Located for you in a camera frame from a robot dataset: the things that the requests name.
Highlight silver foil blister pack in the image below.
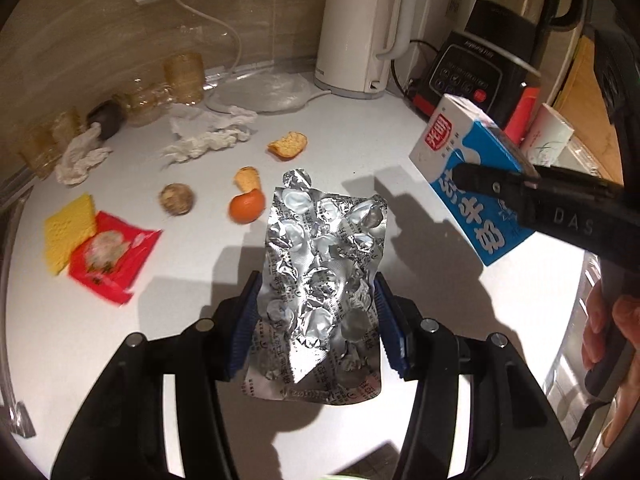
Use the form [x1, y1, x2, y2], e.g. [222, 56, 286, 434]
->
[243, 169, 388, 405]

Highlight orange tangerine with peel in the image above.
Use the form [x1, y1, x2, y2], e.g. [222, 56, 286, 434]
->
[229, 166, 266, 224]

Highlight red snack wrapper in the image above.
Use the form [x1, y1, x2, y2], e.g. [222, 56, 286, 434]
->
[68, 211, 163, 306]

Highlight blue white milk carton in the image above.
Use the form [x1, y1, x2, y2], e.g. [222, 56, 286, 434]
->
[409, 94, 538, 266]

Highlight orange peel piece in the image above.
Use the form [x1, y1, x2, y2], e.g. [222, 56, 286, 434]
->
[268, 131, 308, 159]

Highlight yellow foam net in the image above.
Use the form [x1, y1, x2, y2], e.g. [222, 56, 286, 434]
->
[44, 194, 96, 275]

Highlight small white tissue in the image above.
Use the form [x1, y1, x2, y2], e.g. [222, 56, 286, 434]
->
[55, 122, 113, 186]

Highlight clear plastic bag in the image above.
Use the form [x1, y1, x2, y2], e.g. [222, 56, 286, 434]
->
[206, 73, 318, 114]

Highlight person's right hand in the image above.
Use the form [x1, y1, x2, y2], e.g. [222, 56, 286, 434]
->
[580, 278, 640, 449]

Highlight clear glass mug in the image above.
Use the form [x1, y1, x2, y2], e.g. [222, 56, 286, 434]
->
[555, 136, 603, 178]

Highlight white ceramic cup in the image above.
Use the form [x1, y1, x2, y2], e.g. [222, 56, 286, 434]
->
[521, 103, 574, 167]

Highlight wooden cutting board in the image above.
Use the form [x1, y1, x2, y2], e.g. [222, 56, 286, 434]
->
[553, 36, 623, 184]

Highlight brown rotten fruit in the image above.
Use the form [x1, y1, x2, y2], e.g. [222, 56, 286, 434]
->
[158, 183, 195, 216]

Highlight red black blender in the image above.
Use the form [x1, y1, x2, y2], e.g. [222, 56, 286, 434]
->
[412, 0, 584, 132]

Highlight clear glass jar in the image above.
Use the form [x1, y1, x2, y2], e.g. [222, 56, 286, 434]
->
[118, 77, 172, 127]

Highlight black small cup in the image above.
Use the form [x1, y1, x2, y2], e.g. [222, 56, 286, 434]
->
[86, 100, 126, 141]

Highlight amber glass cup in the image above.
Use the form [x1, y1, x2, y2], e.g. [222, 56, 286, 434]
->
[163, 52, 205, 105]

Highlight white electric kettle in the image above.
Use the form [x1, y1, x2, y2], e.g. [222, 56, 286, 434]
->
[314, 0, 416, 100]

